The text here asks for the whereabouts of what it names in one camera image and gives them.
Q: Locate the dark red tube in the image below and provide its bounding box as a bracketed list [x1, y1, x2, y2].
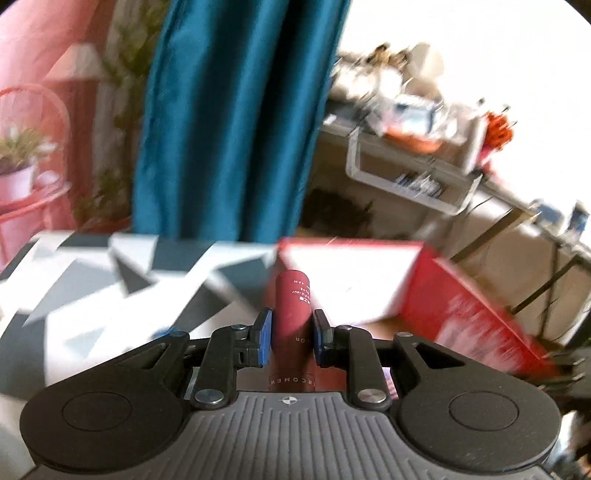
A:
[265, 270, 349, 394]

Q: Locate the orange bowl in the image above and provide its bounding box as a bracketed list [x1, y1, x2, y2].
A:
[383, 129, 444, 153]

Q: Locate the red cardboard box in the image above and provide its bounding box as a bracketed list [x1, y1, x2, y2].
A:
[274, 237, 559, 384]

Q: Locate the grey dressing table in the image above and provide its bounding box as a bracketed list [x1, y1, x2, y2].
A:
[318, 111, 591, 287]

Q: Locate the tall white bottle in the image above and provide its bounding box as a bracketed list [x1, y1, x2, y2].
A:
[462, 117, 488, 171]

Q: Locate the pink printed wall tapestry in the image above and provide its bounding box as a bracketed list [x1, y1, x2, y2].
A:
[0, 0, 171, 273]

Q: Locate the geometric patterned tablecloth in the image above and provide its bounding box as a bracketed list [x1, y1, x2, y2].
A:
[0, 231, 287, 462]

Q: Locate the orange flower bouquet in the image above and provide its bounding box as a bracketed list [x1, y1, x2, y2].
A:
[482, 111, 515, 151]

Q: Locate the round white vanity mirror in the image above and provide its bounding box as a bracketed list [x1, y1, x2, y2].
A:
[406, 42, 446, 97]

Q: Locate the white wire basket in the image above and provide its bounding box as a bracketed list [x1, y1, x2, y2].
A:
[346, 127, 483, 215]

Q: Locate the teal curtain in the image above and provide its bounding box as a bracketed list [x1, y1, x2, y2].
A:
[131, 0, 354, 243]

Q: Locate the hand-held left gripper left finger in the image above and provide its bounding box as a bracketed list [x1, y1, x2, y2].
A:
[115, 308, 273, 411]

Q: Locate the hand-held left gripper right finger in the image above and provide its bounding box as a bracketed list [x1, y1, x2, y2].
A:
[313, 309, 467, 411]

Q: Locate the blue white patterned pouch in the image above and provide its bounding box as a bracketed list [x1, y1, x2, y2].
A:
[397, 171, 441, 197]

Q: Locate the blue cosmetics box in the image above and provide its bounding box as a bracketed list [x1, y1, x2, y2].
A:
[392, 95, 439, 130]

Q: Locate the blue paper cup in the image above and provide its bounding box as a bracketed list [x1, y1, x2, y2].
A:
[570, 200, 589, 236]

